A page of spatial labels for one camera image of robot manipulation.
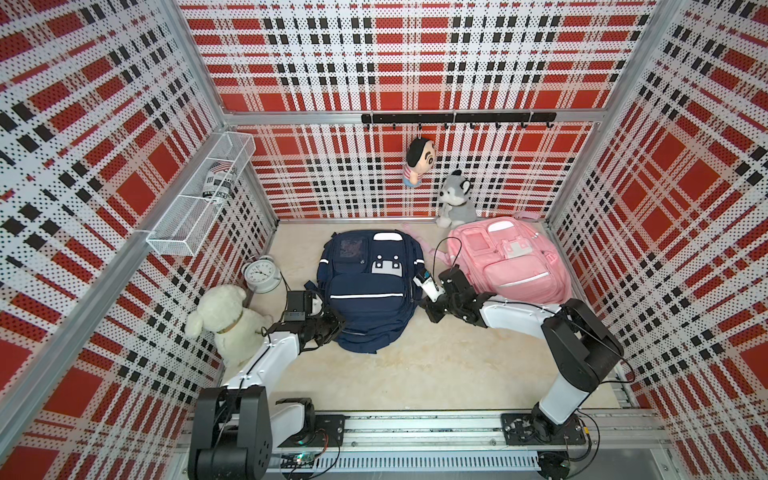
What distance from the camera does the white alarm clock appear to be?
39.5 inches

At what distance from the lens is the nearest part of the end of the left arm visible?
2.11 ft

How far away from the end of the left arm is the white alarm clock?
12.7 inches
